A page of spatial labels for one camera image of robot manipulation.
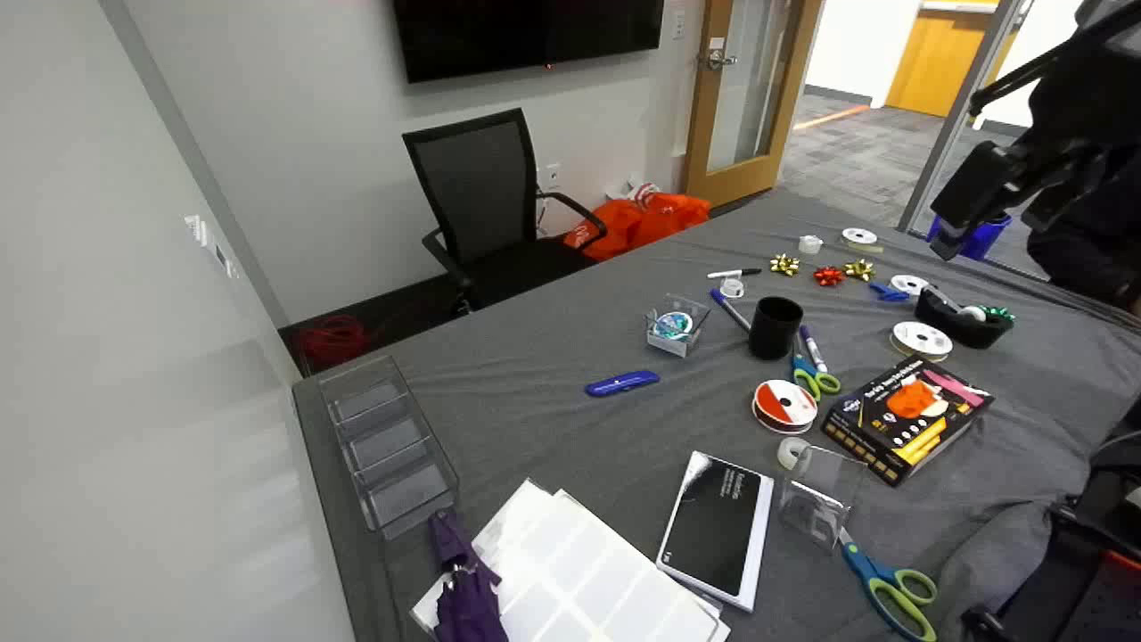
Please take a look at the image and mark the clear plastic container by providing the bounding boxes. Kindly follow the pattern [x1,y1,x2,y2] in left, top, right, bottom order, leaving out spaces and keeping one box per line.
[774,434,858,552]

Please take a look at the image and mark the clear box teal ribbon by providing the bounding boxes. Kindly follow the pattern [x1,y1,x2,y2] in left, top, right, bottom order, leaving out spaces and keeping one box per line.
[641,297,713,363]

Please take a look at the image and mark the orange plastic bag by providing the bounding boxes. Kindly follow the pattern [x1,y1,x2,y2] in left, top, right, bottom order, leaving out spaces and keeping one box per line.
[560,189,715,268]

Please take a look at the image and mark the blue pen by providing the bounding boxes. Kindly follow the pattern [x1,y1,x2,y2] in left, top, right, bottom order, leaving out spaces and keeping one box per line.
[705,285,755,340]

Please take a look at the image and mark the black mesh office chair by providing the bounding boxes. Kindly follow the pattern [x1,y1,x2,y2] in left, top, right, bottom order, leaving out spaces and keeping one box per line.
[398,108,611,313]

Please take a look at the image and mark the black cup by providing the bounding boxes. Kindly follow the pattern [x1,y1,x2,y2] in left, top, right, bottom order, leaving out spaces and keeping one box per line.
[744,294,808,363]

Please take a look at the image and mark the clear plastic tray organizer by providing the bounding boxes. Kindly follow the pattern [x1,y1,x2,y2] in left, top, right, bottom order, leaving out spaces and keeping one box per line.
[308,361,465,539]

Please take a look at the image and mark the red white ribbon spool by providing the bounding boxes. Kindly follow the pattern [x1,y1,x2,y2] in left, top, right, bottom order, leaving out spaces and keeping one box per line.
[748,376,824,440]

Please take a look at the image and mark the red floor bin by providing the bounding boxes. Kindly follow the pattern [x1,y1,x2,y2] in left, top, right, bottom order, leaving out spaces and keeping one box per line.
[292,313,374,376]

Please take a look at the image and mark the purple marker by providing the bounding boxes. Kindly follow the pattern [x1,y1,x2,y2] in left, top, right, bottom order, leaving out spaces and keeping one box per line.
[796,325,835,379]

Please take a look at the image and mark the black booklet white border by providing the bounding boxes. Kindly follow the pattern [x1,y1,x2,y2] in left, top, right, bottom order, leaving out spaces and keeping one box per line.
[651,445,781,617]

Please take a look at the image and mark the clear tape roll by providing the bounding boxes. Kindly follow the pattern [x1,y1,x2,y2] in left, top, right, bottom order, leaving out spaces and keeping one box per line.
[774,434,816,473]

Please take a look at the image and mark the white label sheet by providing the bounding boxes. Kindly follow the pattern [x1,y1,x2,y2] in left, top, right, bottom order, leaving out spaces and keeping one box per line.
[411,473,734,642]

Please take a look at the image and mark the purple cloth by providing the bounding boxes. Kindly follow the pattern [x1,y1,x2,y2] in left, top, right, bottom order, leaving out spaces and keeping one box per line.
[425,505,513,642]

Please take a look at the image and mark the wooden door with glass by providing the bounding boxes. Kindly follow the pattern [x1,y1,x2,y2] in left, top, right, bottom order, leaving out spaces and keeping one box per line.
[680,0,826,213]

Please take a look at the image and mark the black glove package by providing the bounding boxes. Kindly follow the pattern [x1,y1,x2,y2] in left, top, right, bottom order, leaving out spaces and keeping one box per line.
[816,354,997,489]

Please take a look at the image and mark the black tape dispenser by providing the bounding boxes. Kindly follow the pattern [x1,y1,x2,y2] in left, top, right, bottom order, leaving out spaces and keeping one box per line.
[912,285,1016,354]

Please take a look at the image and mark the large blue green scissors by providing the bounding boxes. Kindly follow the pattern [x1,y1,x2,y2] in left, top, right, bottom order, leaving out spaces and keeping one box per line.
[835,531,946,642]

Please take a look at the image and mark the blue bin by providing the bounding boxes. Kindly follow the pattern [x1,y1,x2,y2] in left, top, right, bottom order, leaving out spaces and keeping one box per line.
[923,212,1016,263]

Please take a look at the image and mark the yellow wooden door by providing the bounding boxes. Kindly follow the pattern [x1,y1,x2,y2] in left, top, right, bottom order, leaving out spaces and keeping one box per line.
[879,2,1001,126]

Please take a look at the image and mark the black red equipment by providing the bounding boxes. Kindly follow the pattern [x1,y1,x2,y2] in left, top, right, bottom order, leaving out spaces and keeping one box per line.
[960,398,1141,642]

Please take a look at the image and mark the small green handled scissors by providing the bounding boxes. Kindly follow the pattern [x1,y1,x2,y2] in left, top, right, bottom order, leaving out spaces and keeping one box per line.
[787,350,844,404]

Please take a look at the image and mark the black wall television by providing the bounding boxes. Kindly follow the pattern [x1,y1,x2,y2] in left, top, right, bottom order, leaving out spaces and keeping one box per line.
[387,0,667,86]

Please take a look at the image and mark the white wall switch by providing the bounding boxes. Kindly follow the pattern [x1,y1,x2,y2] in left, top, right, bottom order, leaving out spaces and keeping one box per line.
[181,212,236,282]

